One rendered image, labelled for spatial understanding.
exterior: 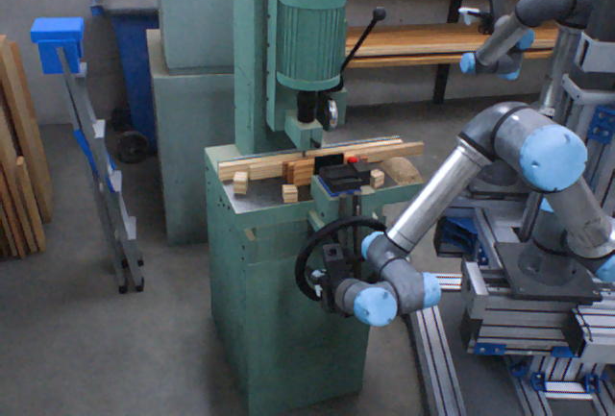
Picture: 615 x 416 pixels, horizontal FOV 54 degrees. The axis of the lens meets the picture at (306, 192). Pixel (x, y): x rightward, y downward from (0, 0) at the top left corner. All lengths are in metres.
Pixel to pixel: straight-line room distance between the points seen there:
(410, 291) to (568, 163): 0.39
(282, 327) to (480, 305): 0.64
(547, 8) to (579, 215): 0.74
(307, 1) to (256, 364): 1.16
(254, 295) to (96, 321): 1.01
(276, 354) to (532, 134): 1.19
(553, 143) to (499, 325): 0.73
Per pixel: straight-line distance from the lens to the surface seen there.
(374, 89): 4.52
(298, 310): 1.94
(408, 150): 1.96
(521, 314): 1.76
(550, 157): 1.19
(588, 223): 1.42
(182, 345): 2.52
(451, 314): 2.44
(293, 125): 1.76
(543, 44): 4.44
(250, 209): 1.65
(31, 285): 2.94
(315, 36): 1.58
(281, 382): 2.17
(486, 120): 1.29
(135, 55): 3.46
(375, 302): 1.21
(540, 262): 1.69
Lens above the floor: 1.83
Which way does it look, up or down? 32 degrees down
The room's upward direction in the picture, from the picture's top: 4 degrees clockwise
